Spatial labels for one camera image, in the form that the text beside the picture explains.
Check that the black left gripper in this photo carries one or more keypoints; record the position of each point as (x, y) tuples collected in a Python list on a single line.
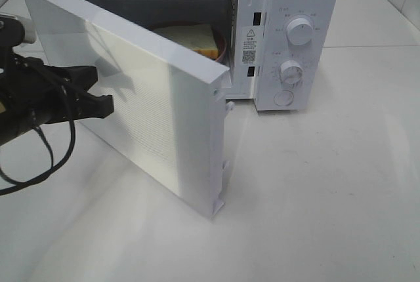
[(41, 94)]

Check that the white microwave door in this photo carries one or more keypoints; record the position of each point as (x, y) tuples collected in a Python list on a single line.
[(169, 106)]

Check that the sandwich with lettuce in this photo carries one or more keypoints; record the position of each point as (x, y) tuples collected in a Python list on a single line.
[(198, 38)]

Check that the pink plate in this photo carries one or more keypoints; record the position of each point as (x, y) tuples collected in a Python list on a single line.
[(219, 37)]

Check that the round white door button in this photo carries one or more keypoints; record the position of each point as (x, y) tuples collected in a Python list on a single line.
[(283, 98)]

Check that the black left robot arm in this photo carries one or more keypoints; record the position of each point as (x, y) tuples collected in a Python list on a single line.
[(8, 130)]

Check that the white microwave oven body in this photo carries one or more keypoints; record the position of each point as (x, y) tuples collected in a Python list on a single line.
[(256, 39)]

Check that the lower white timer knob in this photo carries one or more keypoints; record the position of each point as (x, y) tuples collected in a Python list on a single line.
[(291, 72)]

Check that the upper white power knob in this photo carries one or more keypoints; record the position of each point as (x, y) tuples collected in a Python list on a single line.
[(299, 30)]

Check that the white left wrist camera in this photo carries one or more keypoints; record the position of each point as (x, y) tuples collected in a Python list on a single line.
[(16, 30)]

